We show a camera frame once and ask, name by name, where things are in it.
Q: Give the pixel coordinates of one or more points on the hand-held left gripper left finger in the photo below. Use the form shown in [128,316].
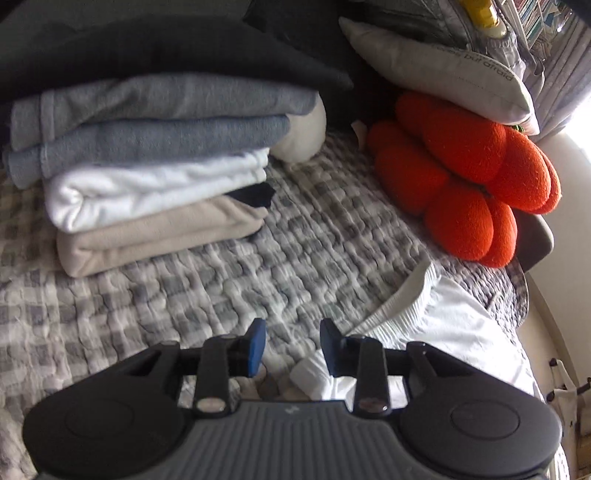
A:
[255,346]

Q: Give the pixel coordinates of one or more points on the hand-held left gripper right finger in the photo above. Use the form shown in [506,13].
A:
[331,346]

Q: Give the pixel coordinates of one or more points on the white garment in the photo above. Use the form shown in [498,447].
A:
[461,323]
[138,184]

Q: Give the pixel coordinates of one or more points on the grey checked quilt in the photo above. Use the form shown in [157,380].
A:
[323,230]

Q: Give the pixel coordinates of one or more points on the dark navy folded garment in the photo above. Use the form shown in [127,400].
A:
[254,194]

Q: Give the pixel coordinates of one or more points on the beige folded garment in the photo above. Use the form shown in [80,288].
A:
[138,235]

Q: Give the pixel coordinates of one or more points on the white folded garment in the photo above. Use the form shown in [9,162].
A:
[138,184]

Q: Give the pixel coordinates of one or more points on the white round plush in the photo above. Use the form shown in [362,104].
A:
[300,134]

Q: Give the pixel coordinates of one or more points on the blue-grey folded garment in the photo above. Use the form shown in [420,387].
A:
[138,138]

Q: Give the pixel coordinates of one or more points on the white office chair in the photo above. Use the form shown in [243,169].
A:
[565,392]

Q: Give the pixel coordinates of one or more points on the orange flower cushion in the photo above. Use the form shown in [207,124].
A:
[461,138]

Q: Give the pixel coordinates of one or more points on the grey folded garment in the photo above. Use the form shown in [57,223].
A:
[138,101]

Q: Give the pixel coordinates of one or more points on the grey white pillow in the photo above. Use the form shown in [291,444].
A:
[438,69]

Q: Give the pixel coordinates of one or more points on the dark grey cloth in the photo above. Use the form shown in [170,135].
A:
[161,46]

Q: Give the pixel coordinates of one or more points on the grey patterned bag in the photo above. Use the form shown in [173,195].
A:
[443,23]

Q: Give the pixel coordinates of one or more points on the grey curtain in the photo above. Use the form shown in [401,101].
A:
[563,69]

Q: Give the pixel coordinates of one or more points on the yellow object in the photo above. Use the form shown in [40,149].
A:
[480,11]

